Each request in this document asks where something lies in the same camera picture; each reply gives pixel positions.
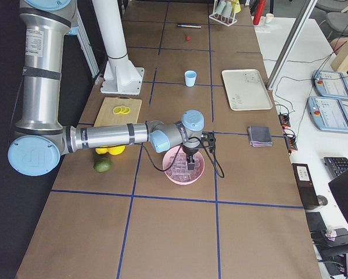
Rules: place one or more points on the cream bear serving tray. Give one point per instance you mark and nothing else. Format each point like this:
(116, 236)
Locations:
(245, 90)

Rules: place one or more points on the wooden cutting board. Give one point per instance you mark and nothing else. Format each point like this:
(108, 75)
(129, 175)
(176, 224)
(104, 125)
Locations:
(105, 116)

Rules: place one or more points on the black keyboard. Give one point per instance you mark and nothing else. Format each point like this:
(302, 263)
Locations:
(336, 165)

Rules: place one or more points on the steel muddler black tip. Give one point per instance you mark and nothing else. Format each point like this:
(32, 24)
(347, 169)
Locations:
(189, 25)

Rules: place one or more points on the teach pendant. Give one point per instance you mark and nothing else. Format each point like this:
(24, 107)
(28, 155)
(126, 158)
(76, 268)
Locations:
(328, 114)
(331, 84)

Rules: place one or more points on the white camera mast base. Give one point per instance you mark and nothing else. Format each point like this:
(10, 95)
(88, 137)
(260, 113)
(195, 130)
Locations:
(123, 79)

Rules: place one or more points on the green cup on rack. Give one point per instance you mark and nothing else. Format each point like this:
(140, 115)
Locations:
(219, 7)

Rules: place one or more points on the black box device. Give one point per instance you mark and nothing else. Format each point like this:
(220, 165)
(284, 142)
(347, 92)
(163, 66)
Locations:
(305, 186)

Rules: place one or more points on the lemon slices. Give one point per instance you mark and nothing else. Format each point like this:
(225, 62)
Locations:
(121, 110)

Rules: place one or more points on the black computer mouse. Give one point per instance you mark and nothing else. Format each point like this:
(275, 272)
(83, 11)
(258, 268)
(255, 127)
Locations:
(322, 201)

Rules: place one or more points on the folded grey cloth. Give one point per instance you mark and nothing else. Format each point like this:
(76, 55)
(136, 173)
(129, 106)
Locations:
(259, 136)

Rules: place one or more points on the yellow lemon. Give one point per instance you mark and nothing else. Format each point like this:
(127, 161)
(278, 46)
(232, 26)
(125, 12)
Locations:
(101, 150)
(116, 150)

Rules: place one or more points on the white wire cup rack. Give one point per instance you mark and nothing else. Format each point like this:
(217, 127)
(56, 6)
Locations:
(222, 20)

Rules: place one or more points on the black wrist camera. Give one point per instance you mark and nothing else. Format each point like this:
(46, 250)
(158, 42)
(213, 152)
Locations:
(208, 139)

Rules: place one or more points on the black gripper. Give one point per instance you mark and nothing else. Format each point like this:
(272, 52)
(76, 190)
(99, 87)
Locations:
(189, 151)

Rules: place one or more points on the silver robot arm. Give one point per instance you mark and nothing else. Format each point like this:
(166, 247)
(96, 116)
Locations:
(40, 139)

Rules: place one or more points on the near teach pendant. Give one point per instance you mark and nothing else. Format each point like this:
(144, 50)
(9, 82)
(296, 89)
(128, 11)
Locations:
(328, 114)

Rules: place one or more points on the aluminium frame post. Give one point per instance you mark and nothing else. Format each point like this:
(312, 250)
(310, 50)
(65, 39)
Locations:
(294, 33)

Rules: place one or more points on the yellow cup on rack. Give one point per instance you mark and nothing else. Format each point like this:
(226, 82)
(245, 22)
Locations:
(236, 6)

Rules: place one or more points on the red bottle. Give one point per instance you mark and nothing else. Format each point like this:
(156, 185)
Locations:
(259, 11)

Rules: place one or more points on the green avocado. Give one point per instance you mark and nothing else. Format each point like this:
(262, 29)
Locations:
(102, 165)

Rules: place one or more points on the pink bowl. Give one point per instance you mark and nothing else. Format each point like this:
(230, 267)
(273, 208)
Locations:
(178, 172)

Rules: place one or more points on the light blue plastic cup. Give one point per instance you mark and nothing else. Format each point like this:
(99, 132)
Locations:
(190, 78)

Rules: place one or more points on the far teach pendant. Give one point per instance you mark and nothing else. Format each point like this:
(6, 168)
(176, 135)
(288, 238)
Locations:
(331, 84)

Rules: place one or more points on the grey cup on rack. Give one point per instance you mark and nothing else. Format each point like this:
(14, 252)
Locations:
(227, 9)

